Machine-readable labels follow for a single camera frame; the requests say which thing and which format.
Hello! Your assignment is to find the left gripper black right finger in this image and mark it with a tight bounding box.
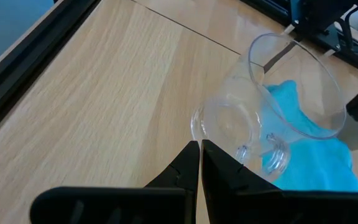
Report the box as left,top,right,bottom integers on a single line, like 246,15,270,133
201,139,358,224

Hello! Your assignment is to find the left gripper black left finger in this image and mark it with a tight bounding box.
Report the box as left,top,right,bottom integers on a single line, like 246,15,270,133
29,140,200,224

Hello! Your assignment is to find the clear glass mug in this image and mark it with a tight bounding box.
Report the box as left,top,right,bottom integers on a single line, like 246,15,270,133
190,32,347,184

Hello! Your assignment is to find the teal folded cloth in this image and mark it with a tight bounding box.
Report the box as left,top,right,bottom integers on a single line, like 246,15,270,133
261,80,358,192

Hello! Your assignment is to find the black aluminium table frame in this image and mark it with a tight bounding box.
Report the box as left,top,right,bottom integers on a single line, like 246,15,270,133
0,0,358,144

